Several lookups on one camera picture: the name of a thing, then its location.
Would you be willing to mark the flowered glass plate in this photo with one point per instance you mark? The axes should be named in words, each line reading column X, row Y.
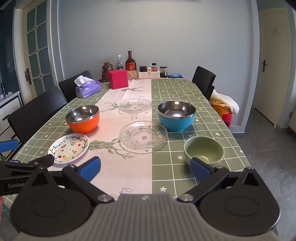
column 143, row 138

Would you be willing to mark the small white box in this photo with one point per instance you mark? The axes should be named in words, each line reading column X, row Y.
column 155, row 74
column 143, row 75

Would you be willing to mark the green checkered tablecloth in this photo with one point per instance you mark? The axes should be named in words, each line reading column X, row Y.
column 196, row 97

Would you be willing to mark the clear plastic water bottle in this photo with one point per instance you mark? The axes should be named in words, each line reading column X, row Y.
column 119, row 63

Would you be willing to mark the glass jar with dark liquid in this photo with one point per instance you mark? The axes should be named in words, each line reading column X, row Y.
column 163, row 72

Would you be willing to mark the purple tissue box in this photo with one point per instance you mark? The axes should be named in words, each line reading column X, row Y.
column 89, row 90

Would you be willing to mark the glass-paned door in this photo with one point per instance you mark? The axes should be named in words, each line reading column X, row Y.
column 34, row 34

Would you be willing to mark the small dark jar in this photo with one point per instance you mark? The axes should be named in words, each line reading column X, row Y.
column 143, row 69

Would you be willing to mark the flat blue packet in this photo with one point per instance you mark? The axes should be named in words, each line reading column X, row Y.
column 175, row 76

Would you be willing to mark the wall switch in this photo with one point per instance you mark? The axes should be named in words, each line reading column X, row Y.
column 9, row 64

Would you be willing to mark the white deer-print table runner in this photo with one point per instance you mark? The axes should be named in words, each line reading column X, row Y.
column 138, row 166

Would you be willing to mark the orange steel bowl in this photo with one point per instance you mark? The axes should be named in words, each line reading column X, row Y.
column 85, row 125

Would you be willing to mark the small red-label bottle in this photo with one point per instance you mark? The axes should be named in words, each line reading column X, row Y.
column 154, row 68

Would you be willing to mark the clear beaded glass plate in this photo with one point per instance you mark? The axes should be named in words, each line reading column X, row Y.
column 135, row 107

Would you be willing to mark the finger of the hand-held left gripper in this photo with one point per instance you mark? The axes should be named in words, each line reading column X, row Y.
column 8, row 148
column 23, row 167

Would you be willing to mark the brown liquor bottle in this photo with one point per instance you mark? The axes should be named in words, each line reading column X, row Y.
column 130, row 63

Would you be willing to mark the green ceramic bowl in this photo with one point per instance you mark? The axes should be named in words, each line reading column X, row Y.
column 208, row 150

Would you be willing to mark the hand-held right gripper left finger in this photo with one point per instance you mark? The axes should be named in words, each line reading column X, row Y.
column 90, row 169

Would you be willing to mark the red stool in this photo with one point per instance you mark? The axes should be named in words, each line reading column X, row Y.
column 225, row 117

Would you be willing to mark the blue steel bowl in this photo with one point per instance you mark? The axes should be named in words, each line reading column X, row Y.
column 175, row 122

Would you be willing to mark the black chair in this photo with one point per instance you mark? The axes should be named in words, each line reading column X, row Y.
column 69, row 89
column 202, row 78
column 34, row 113

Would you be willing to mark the white fruit-print plate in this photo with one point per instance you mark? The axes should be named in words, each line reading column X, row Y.
column 69, row 148

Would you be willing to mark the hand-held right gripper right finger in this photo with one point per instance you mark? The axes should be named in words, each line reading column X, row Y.
column 201, row 171

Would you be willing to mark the pink box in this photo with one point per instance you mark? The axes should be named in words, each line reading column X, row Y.
column 118, row 80

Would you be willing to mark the white drawer cabinet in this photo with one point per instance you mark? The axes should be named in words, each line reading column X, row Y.
column 9, row 109

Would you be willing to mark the cream plain door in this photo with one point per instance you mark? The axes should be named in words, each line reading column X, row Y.
column 272, row 46

